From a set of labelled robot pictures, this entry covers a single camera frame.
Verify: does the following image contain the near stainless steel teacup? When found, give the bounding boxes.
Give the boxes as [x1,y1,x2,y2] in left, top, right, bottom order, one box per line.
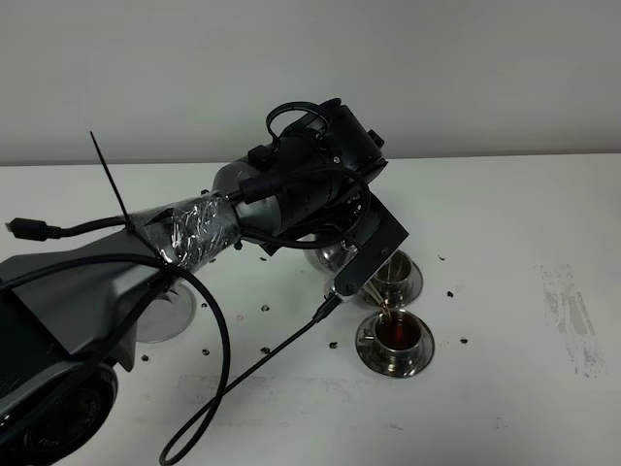
[357,310,423,351]

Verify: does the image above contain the stainless steel teapot saucer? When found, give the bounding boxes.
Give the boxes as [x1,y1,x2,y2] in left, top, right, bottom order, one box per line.
[137,284,197,344]

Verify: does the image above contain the far stainless steel saucer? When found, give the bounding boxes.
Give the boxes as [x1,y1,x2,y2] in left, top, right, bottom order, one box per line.
[358,259,423,309]

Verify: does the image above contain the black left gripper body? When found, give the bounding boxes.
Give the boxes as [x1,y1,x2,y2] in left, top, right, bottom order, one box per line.
[256,126,408,295]

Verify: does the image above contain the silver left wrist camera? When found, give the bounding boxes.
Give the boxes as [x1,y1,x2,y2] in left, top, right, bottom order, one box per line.
[323,278,355,303]

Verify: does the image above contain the far stainless steel teacup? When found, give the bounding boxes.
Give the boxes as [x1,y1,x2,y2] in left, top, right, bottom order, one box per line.
[372,250,413,290]

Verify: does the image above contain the stainless steel teacup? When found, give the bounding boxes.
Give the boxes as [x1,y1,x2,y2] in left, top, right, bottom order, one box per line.
[372,250,413,290]
[357,310,423,351]

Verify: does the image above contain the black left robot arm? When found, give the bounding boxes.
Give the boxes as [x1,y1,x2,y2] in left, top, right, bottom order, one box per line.
[1,98,408,465]

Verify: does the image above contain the black cable tie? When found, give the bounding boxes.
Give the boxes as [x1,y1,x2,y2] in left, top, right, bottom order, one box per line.
[72,129,185,389]

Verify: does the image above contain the near stainless steel saucer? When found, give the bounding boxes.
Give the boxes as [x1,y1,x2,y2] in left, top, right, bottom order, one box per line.
[355,314,435,379]

